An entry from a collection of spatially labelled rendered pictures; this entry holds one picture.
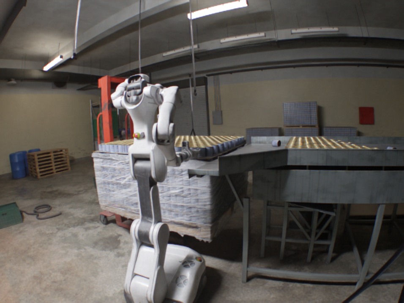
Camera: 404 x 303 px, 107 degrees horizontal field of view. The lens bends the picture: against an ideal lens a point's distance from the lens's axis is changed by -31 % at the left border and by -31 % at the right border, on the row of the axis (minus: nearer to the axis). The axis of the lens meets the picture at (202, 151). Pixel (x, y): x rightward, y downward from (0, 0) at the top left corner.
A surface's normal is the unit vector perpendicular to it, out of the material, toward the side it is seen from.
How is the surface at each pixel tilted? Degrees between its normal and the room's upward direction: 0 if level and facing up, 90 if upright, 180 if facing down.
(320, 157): 90
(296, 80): 90
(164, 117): 58
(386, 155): 90
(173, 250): 69
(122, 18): 90
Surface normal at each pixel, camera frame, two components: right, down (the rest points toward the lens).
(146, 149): -0.35, -0.04
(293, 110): -0.50, 0.17
